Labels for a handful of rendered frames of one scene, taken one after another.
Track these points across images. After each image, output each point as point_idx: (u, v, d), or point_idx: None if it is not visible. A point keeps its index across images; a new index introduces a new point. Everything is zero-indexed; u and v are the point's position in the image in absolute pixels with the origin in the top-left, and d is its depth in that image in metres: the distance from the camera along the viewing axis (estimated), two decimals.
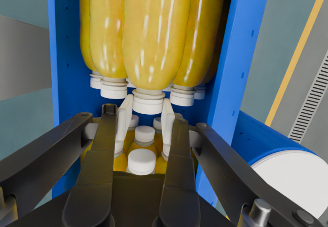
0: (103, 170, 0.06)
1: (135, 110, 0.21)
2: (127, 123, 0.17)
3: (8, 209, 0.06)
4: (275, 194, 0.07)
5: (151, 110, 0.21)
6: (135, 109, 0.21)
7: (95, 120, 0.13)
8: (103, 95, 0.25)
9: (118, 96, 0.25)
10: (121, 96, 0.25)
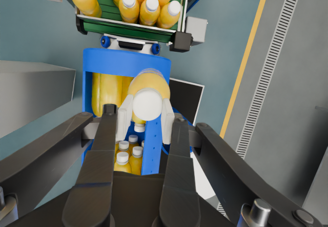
0: (103, 170, 0.06)
1: (136, 101, 0.20)
2: (127, 123, 0.17)
3: (8, 209, 0.06)
4: (275, 194, 0.07)
5: (152, 107, 0.21)
6: (136, 102, 0.20)
7: (95, 120, 0.13)
8: None
9: None
10: None
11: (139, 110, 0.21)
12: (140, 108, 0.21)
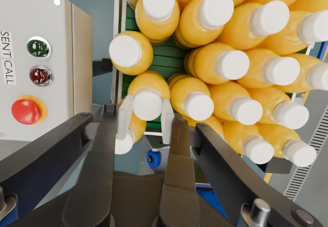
0: (103, 170, 0.06)
1: (136, 101, 0.20)
2: (127, 123, 0.17)
3: (8, 209, 0.06)
4: (275, 194, 0.07)
5: (152, 107, 0.21)
6: (136, 102, 0.21)
7: (95, 120, 0.13)
8: None
9: None
10: None
11: (139, 110, 0.21)
12: (140, 108, 0.21)
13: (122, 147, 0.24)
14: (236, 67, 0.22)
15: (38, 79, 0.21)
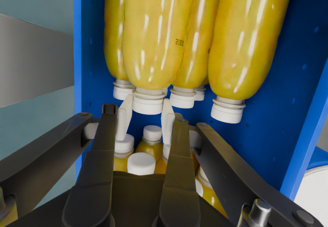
0: (103, 170, 0.06)
1: None
2: (127, 123, 0.17)
3: (8, 209, 0.06)
4: (275, 194, 0.07)
5: None
6: None
7: (95, 120, 0.13)
8: (135, 110, 0.21)
9: (153, 111, 0.21)
10: (156, 111, 0.21)
11: None
12: None
13: None
14: None
15: None
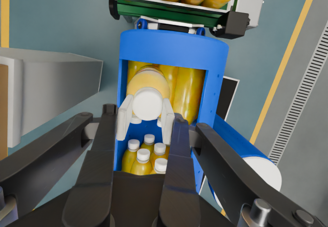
0: (103, 170, 0.06)
1: None
2: (127, 123, 0.17)
3: (8, 209, 0.06)
4: (275, 194, 0.07)
5: None
6: None
7: (95, 120, 0.13)
8: (136, 101, 0.20)
9: (153, 105, 0.21)
10: (157, 107, 0.21)
11: None
12: None
13: None
14: None
15: None
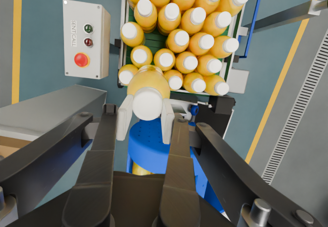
0: (103, 170, 0.06)
1: (134, 53, 0.46)
2: (127, 123, 0.17)
3: (8, 209, 0.06)
4: (275, 194, 0.07)
5: (141, 56, 0.47)
6: (134, 53, 0.46)
7: (95, 120, 0.13)
8: (136, 101, 0.20)
9: (153, 105, 0.21)
10: (157, 107, 0.21)
11: (136, 57, 0.47)
12: (136, 56, 0.47)
13: (127, 79, 0.48)
14: (182, 39, 0.46)
15: (88, 43, 0.45)
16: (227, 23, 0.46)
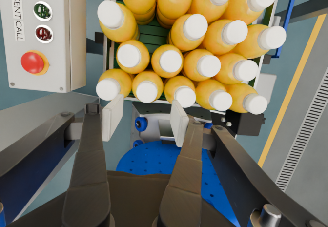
0: (96, 170, 0.06)
1: (120, 51, 0.28)
2: (113, 123, 0.16)
3: None
4: (288, 201, 0.07)
5: (131, 56, 0.29)
6: (120, 52, 0.28)
7: (77, 120, 0.13)
8: (139, 89, 0.30)
9: (151, 92, 0.31)
10: (153, 92, 0.31)
11: (122, 58, 0.29)
12: (123, 57, 0.29)
13: (109, 93, 0.30)
14: (197, 28, 0.28)
15: (42, 34, 0.27)
16: (270, 2, 0.28)
